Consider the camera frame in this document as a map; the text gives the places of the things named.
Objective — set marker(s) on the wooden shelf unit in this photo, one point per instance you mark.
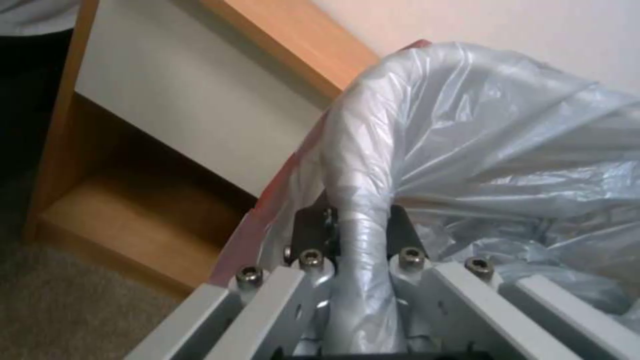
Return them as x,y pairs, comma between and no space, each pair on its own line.
165,123

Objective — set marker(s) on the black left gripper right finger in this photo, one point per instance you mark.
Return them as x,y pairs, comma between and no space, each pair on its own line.
450,296

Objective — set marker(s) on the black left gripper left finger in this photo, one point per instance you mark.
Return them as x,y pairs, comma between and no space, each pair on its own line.
280,292

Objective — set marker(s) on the person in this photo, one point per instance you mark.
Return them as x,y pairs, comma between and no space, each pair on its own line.
35,15

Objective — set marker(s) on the red trash can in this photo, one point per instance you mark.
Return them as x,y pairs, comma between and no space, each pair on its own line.
280,210

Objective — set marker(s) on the translucent white garbage bag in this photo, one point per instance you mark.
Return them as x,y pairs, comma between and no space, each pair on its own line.
480,157

